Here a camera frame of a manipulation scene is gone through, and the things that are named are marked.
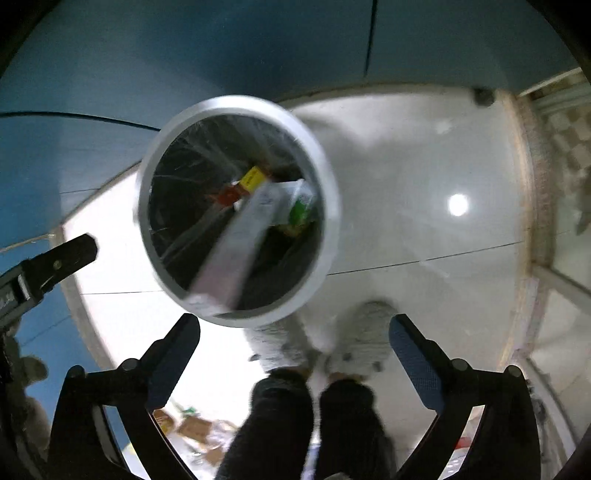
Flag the person's left fuzzy slipper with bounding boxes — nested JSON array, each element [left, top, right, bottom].
[[245, 318, 321, 374]]

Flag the person's leg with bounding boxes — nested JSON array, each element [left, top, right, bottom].
[[217, 367, 317, 480], [314, 378, 400, 480]]

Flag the person's left leg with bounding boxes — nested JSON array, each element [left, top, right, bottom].
[[217, 367, 317, 480]]

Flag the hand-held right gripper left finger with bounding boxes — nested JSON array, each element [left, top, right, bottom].
[[48, 313, 201, 480]]

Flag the glass sliding door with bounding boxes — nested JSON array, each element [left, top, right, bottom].
[[508, 69, 591, 416]]

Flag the yellow medicine box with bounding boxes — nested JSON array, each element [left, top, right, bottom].
[[238, 166, 269, 195]]

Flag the long white toothpaste box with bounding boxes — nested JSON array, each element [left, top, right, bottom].
[[185, 180, 301, 312]]

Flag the person's right fuzzy slipper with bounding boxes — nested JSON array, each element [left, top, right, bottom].
[[325, 301, 393, 381]]

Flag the brown cardboard pieces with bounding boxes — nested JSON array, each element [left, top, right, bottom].
[[152, 401, 250, 467]]

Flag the green white medicine box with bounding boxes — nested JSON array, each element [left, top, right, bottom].
[[274, 180, 319, 238]]

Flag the person's right leg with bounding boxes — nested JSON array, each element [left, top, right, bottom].
[[314, 378, 400, 480]]

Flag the blue cabinet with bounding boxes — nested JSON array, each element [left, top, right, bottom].
[[0, 0, 585, 352]]

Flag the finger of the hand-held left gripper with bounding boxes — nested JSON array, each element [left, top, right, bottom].
[[21, 234, 99, 296]]

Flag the person's fuzzy slipper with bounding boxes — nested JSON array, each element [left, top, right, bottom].
[[245, 318, 321, 374], [325, 301, 393, 381]]

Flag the round white trash bin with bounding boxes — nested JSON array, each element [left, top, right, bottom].
[[134, 95, 342, 329]]

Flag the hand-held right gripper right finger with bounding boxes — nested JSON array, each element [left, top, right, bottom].
[[389, 314, 542, 480]]

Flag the small red wrapper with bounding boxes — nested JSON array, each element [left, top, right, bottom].
[[216, 185, 243, 207]]

